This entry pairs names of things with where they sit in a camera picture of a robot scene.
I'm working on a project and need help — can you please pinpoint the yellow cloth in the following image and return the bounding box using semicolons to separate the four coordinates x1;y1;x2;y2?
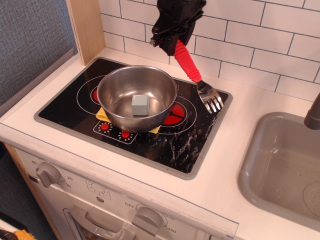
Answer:
95;107;161;134

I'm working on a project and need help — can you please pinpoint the grey cube block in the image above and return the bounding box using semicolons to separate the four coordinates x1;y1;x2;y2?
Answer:
131;94;149;116

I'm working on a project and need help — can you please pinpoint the orange object bottom left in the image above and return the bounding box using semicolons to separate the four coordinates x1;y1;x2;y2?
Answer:
13;229;36;240

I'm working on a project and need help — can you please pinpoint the right grey oven knob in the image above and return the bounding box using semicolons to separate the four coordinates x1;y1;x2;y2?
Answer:
131;207;164;237

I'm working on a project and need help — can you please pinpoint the wooden side post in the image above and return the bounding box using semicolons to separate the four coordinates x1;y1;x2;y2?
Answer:
66;0;106;66

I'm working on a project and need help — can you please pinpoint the grey faucet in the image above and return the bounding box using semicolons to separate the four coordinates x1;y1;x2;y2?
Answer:
303;93;320;130

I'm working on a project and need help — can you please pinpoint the grey sink basin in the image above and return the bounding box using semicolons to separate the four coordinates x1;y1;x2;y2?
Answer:
238;112;320;231

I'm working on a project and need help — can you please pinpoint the grey oven door handle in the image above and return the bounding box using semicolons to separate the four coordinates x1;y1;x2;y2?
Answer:
69;206;138;240

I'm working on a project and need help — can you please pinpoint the black toy stovetop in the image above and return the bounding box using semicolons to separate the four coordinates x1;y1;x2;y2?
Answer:
34;58;232;180

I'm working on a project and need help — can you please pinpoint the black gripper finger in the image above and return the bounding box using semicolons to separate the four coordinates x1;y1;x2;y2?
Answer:
159;33;179;56
183;21;196;46

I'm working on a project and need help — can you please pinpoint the silver metal pot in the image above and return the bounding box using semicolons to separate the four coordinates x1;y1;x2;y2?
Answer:
97;65;178;133

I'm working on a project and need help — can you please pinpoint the left grey oven knob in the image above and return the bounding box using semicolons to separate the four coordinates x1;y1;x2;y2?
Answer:
36;162;62;188

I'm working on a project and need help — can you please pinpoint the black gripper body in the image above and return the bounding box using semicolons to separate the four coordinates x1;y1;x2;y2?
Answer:
150;0;207;47

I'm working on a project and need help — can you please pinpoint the red handled metal fork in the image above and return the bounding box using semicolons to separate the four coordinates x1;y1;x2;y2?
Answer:
173;40;224;114

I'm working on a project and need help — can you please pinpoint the grey oven knob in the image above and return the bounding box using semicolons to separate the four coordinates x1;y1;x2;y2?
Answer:
36;162;62;188
131;207;164;237

